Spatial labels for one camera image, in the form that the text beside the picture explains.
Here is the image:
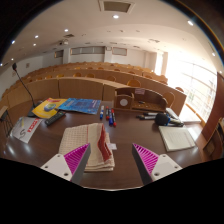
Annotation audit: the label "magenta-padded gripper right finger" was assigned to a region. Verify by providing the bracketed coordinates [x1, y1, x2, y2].
[131, 143, 183, 186]

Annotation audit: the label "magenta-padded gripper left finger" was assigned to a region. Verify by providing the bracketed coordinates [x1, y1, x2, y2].
[40, 143, 92, 185]

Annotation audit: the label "beige waffle towel red stripes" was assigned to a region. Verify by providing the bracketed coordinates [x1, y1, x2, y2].
[58, 122, 118, 173]

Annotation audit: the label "white closed book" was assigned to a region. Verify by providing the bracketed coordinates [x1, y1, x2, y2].
[158, 125, 197, 153]

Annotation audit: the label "black handheld microphone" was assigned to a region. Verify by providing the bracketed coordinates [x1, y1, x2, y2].
[154, 112, 185, 128]

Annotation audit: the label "black remote control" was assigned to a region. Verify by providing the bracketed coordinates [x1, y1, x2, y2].
[44, 110, 67, 127]

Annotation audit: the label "black marker pen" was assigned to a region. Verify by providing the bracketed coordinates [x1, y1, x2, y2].
[139, 111, 158, 117]
[135, 114, 157, 121]

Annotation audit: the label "white poster red print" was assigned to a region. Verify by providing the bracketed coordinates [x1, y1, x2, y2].
[11, 116, 44, 144]

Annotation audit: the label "yellow booklet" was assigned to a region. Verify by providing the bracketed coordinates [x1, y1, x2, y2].
[31, 97, 68, 120]

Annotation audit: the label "blue booklet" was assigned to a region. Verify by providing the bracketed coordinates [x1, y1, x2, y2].
[58, 97, 102, 116]

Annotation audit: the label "black gooseneck desk microphone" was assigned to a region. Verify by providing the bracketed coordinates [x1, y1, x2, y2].
[11, 62, 43, 118]

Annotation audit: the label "wooden shelf unit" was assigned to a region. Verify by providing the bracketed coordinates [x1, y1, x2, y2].
[201, 116, 224, 161]

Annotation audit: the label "wooden desk organizer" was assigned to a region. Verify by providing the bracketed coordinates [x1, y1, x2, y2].
[113, 87, 168, 113]

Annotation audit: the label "rows of wooden auditorium seats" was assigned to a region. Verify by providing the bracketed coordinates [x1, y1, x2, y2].
[0, 61, 188, 116]

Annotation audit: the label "wooden stool black legs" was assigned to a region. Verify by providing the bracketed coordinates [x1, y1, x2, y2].
[0, 105, 14, 138]

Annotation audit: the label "recessed ceiling lights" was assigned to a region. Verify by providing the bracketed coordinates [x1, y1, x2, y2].
[11, 13, 218, 58]

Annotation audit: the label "square ceiling air vent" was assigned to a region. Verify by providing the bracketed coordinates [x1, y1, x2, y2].
[98, 0, 136, 14]

